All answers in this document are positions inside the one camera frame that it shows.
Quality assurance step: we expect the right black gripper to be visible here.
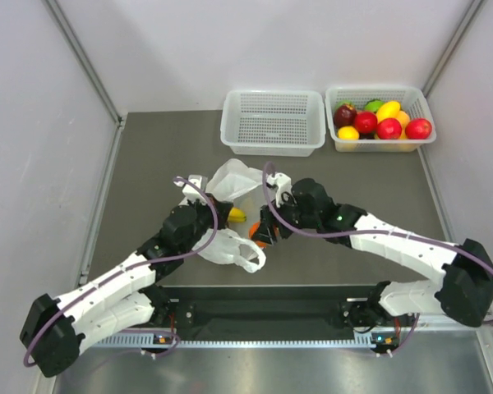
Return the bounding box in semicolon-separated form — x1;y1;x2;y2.
255;190;321;245

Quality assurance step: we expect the orange tangerine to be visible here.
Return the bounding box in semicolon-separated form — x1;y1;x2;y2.
249;222;268;249

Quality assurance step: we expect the white plastic bag with fruit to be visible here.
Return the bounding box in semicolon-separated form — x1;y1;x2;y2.
188;158;266;273

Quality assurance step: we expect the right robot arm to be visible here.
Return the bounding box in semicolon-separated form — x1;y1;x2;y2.
251;172;493;328

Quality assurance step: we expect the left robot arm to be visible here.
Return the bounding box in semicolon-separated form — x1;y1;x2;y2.
20;195;233;378

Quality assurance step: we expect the yellow banana in bag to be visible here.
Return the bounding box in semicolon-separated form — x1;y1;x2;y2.
228;207;247;223

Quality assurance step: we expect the orange fruit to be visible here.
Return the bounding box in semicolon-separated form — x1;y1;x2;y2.
395;110;411;129

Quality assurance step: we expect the white basket holding fruit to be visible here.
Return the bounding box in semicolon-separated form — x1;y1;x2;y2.
325;85;436;153

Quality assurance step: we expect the empty white plastic basket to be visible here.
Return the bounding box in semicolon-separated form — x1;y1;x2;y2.
220;89;326;157

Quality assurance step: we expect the yellow lemon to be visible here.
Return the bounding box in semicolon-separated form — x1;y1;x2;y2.
338;126;360;140

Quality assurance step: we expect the dark red apple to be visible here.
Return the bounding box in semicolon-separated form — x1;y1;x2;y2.
334;103;357;128

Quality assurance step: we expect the red apple middle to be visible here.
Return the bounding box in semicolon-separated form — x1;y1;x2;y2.
352;111;378;135

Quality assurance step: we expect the red apple front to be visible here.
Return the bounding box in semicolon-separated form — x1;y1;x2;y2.
376;118;402;140

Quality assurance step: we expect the green lime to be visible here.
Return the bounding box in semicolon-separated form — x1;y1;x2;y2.
364;99;385;113

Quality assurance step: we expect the yellow mango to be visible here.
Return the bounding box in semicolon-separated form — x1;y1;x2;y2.
376;100;401;122

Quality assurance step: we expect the red apple right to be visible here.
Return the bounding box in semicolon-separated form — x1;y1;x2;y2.
405;118;432;140

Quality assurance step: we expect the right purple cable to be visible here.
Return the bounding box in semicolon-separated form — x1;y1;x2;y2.
261;161;493;325

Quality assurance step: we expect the purple cable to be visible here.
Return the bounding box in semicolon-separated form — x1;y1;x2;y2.
261;161;493;325
22;176;219;368

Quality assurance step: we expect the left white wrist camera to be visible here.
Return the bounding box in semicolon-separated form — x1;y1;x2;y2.
173;175;208;205

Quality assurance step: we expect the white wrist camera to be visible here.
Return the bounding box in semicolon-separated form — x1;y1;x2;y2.
265;172;292;208
173;175;208;205

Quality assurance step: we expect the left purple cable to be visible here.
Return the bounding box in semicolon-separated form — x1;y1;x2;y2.
22;176;219;368

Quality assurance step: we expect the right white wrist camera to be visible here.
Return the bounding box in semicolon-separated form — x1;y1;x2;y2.
265;172;292;208

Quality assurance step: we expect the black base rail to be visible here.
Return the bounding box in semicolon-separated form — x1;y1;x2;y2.
146;285;394;341

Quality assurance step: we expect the grey slotted cable duct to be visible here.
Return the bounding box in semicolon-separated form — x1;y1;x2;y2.
94;330;396;350

